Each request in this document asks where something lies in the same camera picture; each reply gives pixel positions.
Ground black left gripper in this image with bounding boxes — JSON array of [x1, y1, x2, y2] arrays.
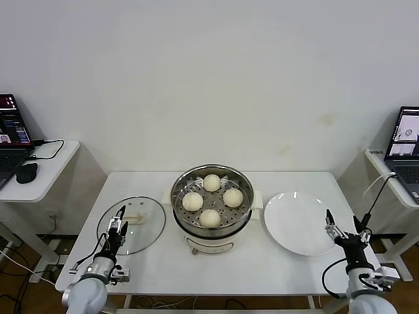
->
[[102, 205, 130, 260]]

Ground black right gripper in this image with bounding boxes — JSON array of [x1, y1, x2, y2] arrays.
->
[[324, 209, 373, 271]]

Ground round glass pot lid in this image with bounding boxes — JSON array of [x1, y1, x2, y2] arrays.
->
[[96, 195, 167, 256]]

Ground white steamed baozi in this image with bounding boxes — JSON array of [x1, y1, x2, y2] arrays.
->
[[202, 173, 221, 192], [181, 192, 204, 212], [199, 209, 221, 229], [223, 188, 244, 208]]

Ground stainless steel steamer basket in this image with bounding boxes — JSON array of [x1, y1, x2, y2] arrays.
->
[[162, 163, 264, 237]]

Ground white round plate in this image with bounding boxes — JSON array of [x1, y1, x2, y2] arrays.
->
[[263, 192, 342, 256]]

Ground white side table with label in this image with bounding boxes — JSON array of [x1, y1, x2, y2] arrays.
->
[[337, 148, 419, 283]]

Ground white side table with mouse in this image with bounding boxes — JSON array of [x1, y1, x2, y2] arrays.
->
[[0, 139, 109, 284]]

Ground grey laptop with light screen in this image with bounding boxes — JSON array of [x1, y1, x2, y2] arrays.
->
[[384, 105, 419, 205]]

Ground cream electric cooker base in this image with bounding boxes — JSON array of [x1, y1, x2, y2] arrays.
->
[[173, 209, 253, 256]]

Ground black computer mouse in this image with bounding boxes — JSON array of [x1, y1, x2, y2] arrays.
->
[[16, 162, 39, 184]]

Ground black laptop with dark screen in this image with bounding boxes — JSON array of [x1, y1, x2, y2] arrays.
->
[[0, 93, 36, 192]]

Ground black cable with adapter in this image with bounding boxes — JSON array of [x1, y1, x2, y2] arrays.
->
[[359, 175, 393, 235]]

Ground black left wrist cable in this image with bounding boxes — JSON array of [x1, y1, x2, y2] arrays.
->
[[68, 230, 111, 275]]

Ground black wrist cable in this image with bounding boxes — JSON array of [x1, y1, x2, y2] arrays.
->
[[321, 258, 350, 299], [68, 230, 111, 275]]

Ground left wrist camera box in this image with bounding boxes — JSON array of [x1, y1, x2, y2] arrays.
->
[[109, 265, 131, 285]]

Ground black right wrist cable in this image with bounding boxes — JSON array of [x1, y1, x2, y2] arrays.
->
[[321, 258, 350, 299]]

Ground white laptop cable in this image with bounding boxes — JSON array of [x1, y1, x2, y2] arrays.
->
[[364, 172, 399, 199]]

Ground white main table frame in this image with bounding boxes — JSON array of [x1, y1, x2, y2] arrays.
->
[[116, 292, 328, 314]]

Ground white floor cable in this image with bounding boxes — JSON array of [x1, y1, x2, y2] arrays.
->
[[0, 249, 56, 285]]

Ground black laptop cable with plug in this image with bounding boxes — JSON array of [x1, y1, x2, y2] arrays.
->
[[25, 139, 65, 162]]

